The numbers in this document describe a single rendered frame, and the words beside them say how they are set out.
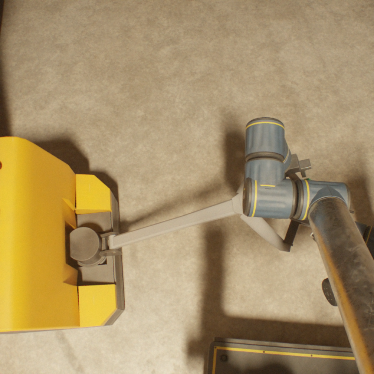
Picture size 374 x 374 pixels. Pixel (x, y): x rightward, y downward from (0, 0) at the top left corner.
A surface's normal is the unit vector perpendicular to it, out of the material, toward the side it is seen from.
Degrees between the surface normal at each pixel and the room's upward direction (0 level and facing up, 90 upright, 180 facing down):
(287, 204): 32
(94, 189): 22
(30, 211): 68
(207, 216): 38
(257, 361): 0
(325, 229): 63
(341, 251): 51
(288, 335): 0
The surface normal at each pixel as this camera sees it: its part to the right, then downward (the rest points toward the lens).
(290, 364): 0.00, -0.33
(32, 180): 0.92, -0.22
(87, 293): 0.37, -0.34
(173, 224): -0.62, -0.19
